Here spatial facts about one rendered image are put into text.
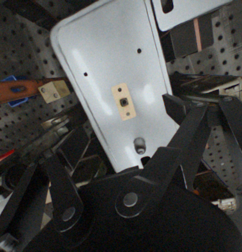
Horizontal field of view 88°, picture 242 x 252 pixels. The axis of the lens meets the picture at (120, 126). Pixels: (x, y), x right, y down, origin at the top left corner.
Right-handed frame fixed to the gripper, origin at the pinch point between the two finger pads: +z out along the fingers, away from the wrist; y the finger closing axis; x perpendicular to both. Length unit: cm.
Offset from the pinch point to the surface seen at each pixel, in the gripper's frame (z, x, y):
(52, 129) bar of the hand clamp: 4.2, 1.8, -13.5
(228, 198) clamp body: 10.3, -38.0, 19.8
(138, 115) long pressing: 14.3, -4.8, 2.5
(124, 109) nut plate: 12.5, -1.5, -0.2
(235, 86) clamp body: 9.8, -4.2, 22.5
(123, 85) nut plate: 13.7, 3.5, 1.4
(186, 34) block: 16.2, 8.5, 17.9
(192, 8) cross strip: 14.2, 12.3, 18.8
